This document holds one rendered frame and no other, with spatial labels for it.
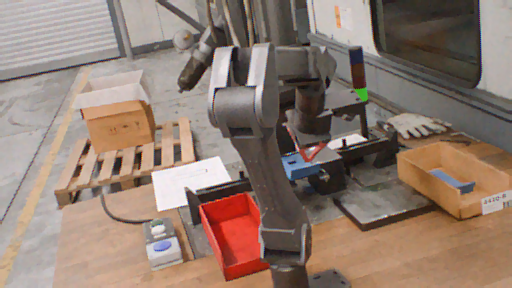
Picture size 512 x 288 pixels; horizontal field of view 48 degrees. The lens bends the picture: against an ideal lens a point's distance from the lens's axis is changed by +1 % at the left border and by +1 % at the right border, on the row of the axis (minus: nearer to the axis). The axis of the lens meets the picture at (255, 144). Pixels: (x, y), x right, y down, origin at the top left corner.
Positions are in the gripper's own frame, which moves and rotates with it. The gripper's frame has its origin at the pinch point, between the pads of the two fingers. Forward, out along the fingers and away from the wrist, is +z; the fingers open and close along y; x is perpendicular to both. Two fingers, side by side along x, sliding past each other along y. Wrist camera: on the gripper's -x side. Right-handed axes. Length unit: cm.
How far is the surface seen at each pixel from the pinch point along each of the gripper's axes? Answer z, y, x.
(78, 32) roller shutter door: 499, 791, 91
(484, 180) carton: 5.1, -15.1, -35.9
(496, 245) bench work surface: -1.2, -33.1, -24.8
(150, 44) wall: 536, 769, -25
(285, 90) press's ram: -7.2, 13.1, 0.2
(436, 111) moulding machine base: 42, 39, -64
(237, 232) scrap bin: 14.2, -5.7, 17.6
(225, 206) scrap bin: 14.7, 2.4, 18.2
